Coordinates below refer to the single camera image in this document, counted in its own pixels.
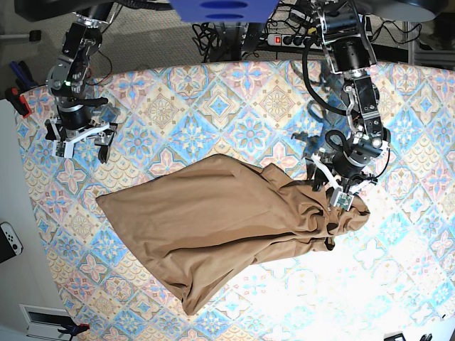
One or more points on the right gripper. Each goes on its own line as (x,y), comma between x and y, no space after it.
(102,135)

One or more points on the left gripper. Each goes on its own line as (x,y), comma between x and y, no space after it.
(321,172)

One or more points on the brown t-shirt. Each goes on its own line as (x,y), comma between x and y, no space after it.
(197,228)

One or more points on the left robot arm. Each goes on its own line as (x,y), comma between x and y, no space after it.
(341,35)

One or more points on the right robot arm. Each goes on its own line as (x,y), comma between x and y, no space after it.
(67,81)

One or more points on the red black table clamp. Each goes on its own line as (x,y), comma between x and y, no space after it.
(18,101)

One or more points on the white game controller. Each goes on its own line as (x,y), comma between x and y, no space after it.
(10,243)

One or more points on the patterned tile tablecloth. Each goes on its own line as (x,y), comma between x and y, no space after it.
(394,275)

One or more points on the white power strip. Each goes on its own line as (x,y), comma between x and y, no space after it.
(286,40)

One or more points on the orange black bottom clamp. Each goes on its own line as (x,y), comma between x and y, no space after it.
(73,329)

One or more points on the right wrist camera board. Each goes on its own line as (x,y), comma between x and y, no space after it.
(63,149)

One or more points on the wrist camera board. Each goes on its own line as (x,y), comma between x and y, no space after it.
(341,199)
(63,149)

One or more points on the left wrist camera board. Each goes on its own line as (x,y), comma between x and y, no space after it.
(341,199)

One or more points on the blue handled clamp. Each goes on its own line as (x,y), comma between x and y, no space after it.
(24,78)

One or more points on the white wall vent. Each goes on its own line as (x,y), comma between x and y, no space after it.
(44,323)

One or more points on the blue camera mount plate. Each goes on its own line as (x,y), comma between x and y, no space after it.
(200,11)

